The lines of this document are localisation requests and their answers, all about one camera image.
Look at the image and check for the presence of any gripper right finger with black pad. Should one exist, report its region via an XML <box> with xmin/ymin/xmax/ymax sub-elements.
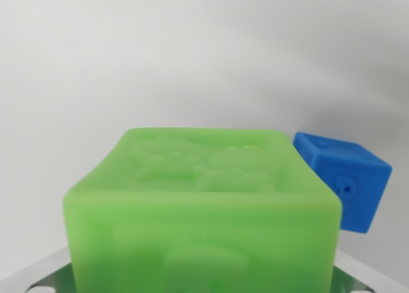
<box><xmin>330</xmin><ymin>250</ymin><xmax>409</xmax><ymax>293</ymax></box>

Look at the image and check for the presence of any blue embossed rubber cube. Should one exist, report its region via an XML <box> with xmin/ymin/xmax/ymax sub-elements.
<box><xmin>292</xmin><ymin>131</ymin><xmax>393</xmax><ymax>234</ymax></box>

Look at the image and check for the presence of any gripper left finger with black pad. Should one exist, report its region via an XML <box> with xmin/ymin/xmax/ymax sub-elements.
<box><xmin>0</xmin><ymin>246</ymin><xmax>75</xmax><ymax>293</ymax></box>

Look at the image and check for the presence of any green embossed rubber cube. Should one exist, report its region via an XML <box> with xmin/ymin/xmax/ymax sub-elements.
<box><xmin>61</xmin><ymin>127</ymin><xmax>343</xmax><ymax>293</ymax></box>

